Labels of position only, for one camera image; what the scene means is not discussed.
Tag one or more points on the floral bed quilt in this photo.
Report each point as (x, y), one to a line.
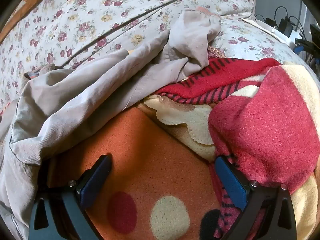
(100, 5)

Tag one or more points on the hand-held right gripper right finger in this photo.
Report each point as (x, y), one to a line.
(230, 182)

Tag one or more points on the red orange printed blanket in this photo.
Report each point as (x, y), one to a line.
(262, 130)

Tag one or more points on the white power strip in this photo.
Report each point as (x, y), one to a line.
(287, 38)

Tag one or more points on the beige jacket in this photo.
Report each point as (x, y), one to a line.
(87, 100)

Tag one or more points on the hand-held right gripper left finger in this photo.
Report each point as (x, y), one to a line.
(95, 180)

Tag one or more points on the black charger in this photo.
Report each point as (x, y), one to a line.
(285, 26)

